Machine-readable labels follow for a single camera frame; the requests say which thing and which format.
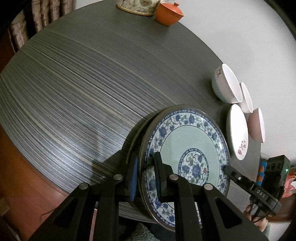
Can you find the white plate pink flowers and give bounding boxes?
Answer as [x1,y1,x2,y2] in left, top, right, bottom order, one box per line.
[226,104,249,161]

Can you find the blue floral porcelain plate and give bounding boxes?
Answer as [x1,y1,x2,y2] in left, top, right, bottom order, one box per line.
[138,104,230,231]

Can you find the pink bowl white inside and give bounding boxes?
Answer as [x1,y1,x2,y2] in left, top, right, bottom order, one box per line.
[247,108,265,143]

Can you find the small white ribbed bowl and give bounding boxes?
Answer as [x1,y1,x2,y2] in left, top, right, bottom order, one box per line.
[239,82,253,114]

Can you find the patterned beige curtain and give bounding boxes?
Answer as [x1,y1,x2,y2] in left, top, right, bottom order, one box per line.
[9,0,75,52]

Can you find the floral ceramic teapot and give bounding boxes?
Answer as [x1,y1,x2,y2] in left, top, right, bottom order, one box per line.
[116,0,160,16]

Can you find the person's hand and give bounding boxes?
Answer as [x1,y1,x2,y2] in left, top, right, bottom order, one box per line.
[243,205,268,232]

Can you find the grey fluffy cloth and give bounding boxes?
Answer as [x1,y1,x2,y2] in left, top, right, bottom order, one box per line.
[131,223,159,241]

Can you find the large white bowl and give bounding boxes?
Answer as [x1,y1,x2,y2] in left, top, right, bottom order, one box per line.
[212,63,243,104]

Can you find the orange lidded tea cup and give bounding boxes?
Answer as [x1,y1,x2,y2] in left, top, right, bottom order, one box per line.
[156,1,185,26]

